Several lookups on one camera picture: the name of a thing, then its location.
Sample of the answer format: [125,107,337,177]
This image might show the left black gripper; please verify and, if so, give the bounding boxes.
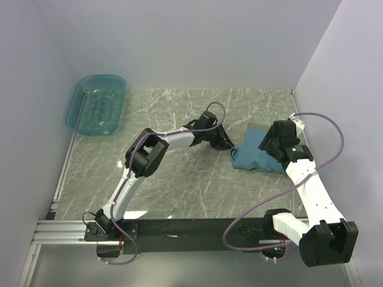
[203,124,235,151]

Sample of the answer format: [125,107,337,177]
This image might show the olive green tank top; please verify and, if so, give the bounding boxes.
[248,123,270,132]

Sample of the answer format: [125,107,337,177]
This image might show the blue tank top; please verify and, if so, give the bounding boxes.
[230,127,285,174]

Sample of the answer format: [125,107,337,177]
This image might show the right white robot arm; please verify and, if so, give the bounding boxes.
[259,119,358,267]

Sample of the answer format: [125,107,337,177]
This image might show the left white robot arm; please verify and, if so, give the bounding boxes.
[95,111,234,240]

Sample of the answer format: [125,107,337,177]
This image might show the teal plastic laundry basket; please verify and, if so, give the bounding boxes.
[65,75,126,136]

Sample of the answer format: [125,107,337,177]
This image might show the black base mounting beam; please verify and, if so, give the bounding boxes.
[83,217,300,258]

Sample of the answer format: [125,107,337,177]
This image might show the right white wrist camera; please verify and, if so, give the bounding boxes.
[288,113,305,137]

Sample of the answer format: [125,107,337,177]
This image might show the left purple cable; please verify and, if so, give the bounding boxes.
[110,102,227,265]

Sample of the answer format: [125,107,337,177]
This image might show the aluminium extrusion frame rail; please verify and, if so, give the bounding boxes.
[17,134,99,287]

